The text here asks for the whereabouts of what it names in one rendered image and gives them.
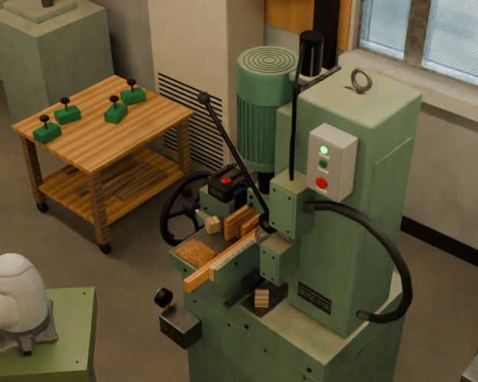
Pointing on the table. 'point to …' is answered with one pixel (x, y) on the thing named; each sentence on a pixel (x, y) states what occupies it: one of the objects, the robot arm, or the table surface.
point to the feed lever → (240, 167)
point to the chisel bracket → (256, 201)
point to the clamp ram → (240, 198)
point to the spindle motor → (262, 102)
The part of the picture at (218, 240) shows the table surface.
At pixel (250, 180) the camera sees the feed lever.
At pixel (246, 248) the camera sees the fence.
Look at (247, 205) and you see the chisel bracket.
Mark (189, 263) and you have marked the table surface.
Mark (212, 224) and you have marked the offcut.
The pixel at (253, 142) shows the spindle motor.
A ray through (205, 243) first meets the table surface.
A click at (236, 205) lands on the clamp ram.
